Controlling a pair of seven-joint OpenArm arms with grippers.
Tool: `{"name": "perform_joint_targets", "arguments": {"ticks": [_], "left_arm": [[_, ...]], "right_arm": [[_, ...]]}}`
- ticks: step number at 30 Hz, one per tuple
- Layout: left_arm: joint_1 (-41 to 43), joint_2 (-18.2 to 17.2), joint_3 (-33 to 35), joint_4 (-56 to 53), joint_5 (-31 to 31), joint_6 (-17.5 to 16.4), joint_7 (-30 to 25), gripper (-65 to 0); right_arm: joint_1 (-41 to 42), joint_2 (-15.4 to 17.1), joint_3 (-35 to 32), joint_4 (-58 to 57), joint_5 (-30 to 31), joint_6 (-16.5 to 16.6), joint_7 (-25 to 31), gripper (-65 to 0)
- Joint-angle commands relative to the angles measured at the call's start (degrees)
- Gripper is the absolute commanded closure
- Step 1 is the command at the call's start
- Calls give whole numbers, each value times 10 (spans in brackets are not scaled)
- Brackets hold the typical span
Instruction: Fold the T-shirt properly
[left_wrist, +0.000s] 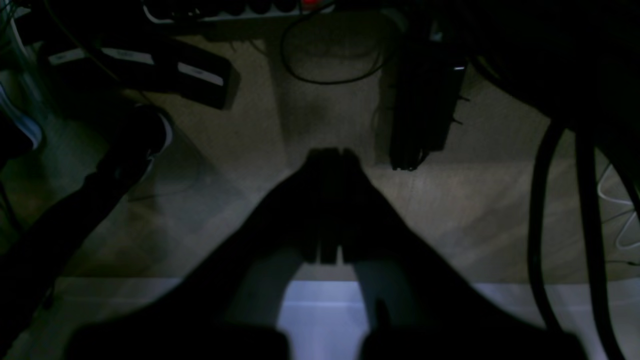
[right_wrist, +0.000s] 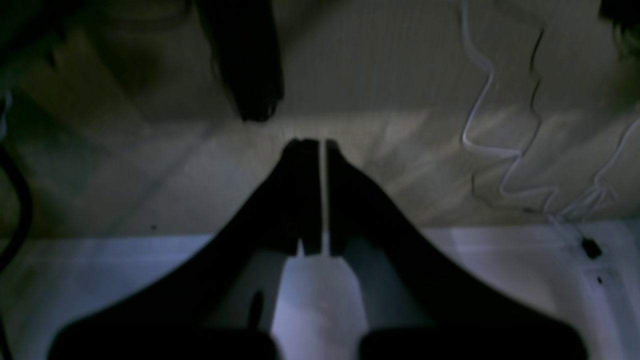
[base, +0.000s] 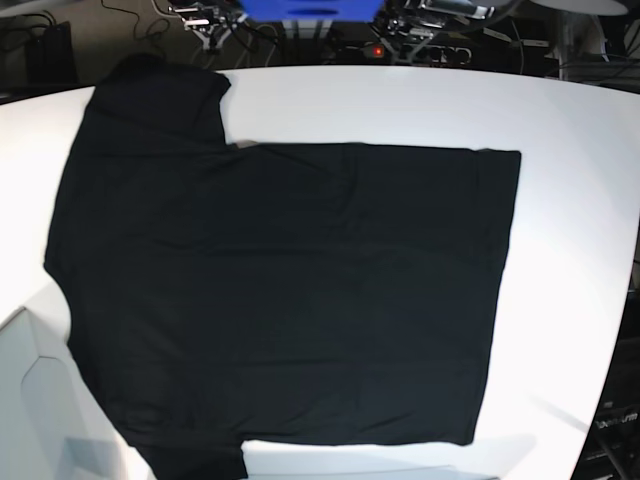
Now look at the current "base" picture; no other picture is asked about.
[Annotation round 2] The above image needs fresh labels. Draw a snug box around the black T-shirt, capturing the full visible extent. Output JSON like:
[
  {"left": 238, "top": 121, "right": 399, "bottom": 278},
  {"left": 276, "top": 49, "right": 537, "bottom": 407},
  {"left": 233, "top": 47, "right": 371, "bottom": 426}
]
[{"left": 44, "top": 55, "right": 521, "bottom": 479}]

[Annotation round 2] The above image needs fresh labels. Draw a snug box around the black power strip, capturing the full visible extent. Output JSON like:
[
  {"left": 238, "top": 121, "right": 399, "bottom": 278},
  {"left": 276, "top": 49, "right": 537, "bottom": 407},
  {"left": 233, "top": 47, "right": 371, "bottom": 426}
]
[{"left": 335, "top": 43, "right": 472, "bottom": 68}]

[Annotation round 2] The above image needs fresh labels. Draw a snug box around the blue plastic box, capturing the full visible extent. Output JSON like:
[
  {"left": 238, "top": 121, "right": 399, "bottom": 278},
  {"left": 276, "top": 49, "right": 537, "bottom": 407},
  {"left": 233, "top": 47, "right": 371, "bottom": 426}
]
[{"left": 240, "top": 0, "right": 384, "bottom": 22}]

